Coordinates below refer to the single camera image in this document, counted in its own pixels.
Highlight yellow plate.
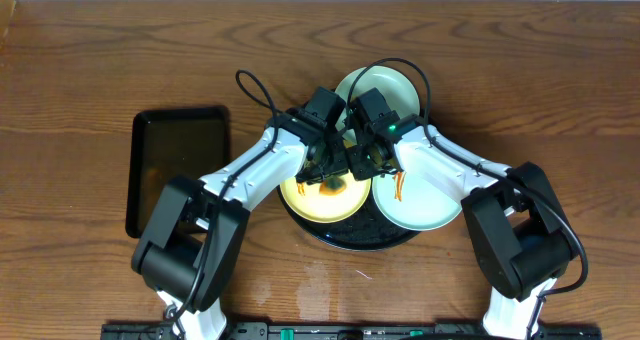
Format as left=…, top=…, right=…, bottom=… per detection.
left=279, top=171, right=372, bottom=224

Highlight rectangular black tray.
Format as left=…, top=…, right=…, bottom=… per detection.
left=125, top=105, right=231, bottom=238

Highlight round black tray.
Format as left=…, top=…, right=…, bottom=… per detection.
left=275, top=99, right=441, bottom=252

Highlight orange green sponge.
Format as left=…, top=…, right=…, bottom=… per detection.
left=318, top=177, right=347, bottom=196

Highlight light green plate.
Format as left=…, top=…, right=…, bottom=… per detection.
left=371, top=173, right=461, bottom=231
left=335, top=66, right=420, bottom=145

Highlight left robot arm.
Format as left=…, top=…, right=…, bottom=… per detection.
left=131, top=87, right=346, bottom=339

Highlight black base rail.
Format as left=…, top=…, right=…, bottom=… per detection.
left=100, top=322, right=603, bottom=340

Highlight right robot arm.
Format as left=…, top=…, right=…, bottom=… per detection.
left=345, top=88, right=586, bottom=339

